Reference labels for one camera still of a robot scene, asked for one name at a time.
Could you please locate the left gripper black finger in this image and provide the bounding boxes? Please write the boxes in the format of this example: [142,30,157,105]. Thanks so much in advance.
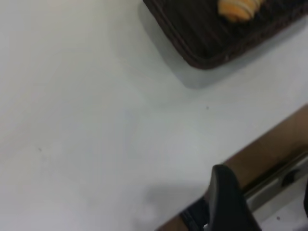
[207,164,262,231]

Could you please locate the dark brown woven basket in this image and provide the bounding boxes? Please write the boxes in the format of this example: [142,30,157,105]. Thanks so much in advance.
[141,0,308,71]

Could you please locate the ridged orange bread roll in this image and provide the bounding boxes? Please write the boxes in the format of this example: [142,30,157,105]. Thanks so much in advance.
[217,0,264,23]

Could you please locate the black frame bracket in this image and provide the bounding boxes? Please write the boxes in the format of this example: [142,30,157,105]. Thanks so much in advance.
[180,193,210,231]

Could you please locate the silver aluminium frame rail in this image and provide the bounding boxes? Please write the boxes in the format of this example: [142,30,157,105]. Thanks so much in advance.
[242,151,308,218]

